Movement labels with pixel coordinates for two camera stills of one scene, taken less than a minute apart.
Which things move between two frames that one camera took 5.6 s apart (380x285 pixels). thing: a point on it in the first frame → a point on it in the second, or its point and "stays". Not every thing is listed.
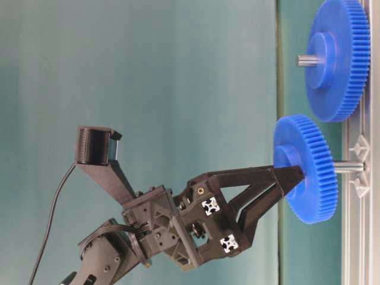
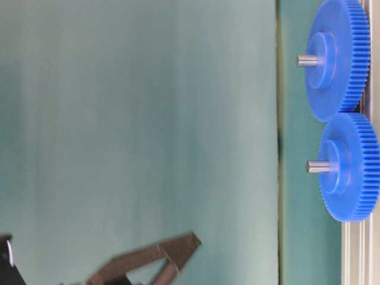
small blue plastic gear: [297, 142] → [350, 192]
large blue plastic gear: [340, 29] stays
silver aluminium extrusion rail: [361, 190] stays
